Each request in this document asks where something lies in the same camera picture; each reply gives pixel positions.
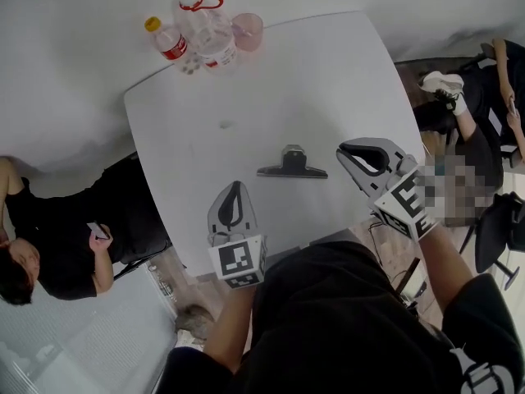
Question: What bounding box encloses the black smartphone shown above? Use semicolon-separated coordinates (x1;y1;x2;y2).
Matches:
86;221;111;241

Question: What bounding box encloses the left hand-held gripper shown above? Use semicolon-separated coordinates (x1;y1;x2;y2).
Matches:
208;181;267;290

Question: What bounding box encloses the person's right forearm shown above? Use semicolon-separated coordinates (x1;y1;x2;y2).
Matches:
418;223;479;315

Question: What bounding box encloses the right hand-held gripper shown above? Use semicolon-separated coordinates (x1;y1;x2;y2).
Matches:
336;137;438;242

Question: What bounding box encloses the black folding chair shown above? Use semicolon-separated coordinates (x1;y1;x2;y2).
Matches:
112;236;173;282

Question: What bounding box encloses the large metal binder clip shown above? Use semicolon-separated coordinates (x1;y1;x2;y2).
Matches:
257;144;329;180

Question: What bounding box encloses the small red-label plastic bottle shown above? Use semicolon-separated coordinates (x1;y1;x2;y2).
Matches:
144;16;202;76

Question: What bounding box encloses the grey bag on floor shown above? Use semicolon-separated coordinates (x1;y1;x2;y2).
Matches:
176;304;215;341

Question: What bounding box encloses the pink plastic cup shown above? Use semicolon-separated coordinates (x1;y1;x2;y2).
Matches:
231;12;264;53

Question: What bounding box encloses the large clear red-handled bottle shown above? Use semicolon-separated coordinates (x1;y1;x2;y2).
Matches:
171;0;241;77

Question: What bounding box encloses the person's left forearm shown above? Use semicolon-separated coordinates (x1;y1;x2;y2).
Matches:
204;281;267;375

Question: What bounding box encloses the black office chair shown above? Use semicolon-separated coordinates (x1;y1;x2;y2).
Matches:
475;190;525;291

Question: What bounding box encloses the person's black shirt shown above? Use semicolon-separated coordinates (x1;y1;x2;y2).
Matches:
155;240;525;394

